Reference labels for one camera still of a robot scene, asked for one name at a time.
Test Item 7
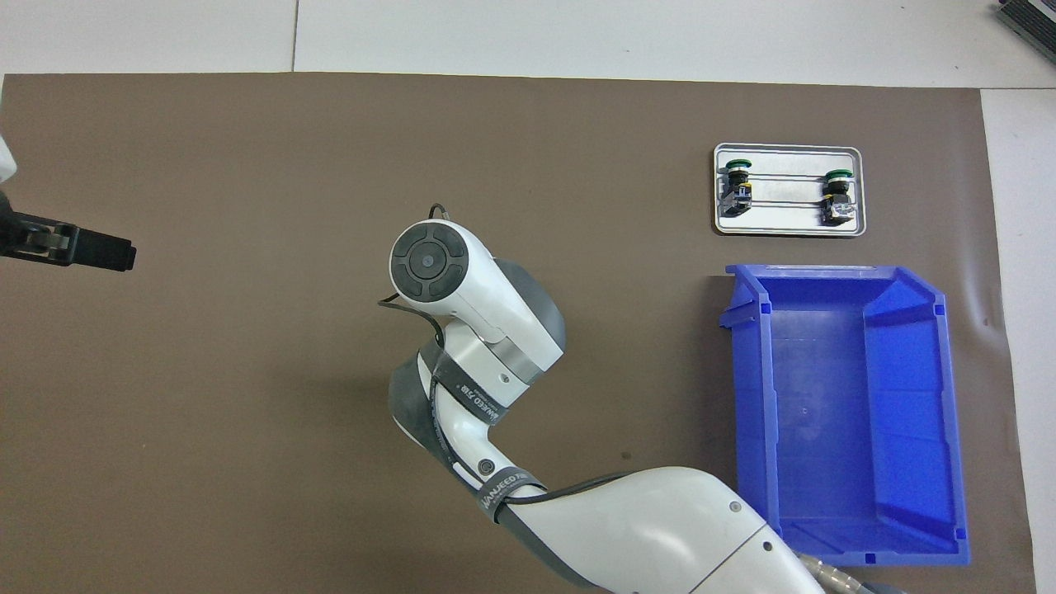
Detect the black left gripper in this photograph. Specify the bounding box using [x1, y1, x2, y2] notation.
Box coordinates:
[0, 188, 135, 273]

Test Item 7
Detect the brown paper table mat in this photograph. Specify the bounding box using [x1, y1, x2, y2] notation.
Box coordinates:
[0, 72, 1039, 594]

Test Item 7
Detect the grey metal tray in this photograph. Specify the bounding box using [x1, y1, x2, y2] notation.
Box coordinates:
[712, 143, 867, 238]

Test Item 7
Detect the blue plastic storage bin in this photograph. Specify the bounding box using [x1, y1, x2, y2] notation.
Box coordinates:
[718, 263, 972, 568]

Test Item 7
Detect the grey ribbed device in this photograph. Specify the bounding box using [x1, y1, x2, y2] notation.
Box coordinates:
[994, 0, 1056, 42]

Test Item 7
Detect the green push button switch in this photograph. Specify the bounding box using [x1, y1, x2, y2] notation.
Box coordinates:
[821, 168, 856, 226]
[719, 158, 753, 218]

